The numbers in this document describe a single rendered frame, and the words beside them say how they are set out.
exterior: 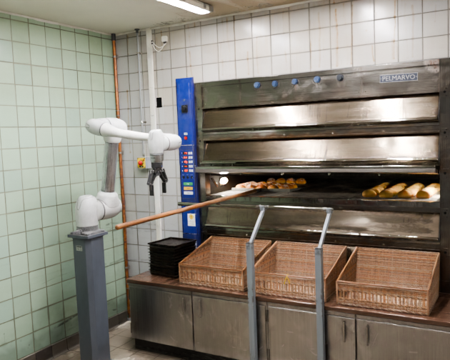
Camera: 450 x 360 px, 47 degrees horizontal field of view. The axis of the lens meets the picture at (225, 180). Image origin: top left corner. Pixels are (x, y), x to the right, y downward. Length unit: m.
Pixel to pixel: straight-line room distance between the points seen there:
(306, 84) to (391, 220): 1.13
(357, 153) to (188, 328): 1.76
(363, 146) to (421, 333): 1.29
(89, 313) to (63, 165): 1.19
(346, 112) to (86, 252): 2.08
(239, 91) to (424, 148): 1.45
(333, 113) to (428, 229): 1.01
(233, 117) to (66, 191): 1.46
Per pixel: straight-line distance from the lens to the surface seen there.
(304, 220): 3.94
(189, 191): 4.35
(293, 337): 3.60
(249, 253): 3.49
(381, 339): 3.40
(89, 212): 3.85
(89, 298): 3.95
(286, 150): 3.94
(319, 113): 3.84
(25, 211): 4.12
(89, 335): 4.04
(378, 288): 3.35
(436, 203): 3.68
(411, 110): 3.67
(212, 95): 4.26
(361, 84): 3.78
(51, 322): 4.42
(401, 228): 3.74
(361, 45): 3.79
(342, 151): 3.78
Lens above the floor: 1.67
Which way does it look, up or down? 5 degrees down
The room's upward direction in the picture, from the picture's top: 2 degrees counter-clockwise
